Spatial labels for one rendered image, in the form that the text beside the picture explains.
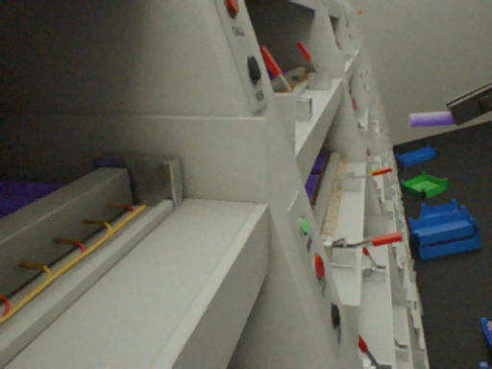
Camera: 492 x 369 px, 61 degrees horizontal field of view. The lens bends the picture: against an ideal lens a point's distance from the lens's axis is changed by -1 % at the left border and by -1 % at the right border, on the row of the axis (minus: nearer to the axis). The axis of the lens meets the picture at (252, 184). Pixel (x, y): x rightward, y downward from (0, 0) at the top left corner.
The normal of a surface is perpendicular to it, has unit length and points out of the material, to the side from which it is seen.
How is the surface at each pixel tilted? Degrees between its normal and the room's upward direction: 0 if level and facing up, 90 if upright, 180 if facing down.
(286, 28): 90
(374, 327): 18
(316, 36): 90
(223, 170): 90
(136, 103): 90
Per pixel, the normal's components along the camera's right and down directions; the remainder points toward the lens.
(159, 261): -0.03, -0.94
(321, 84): -0.26, 0.33
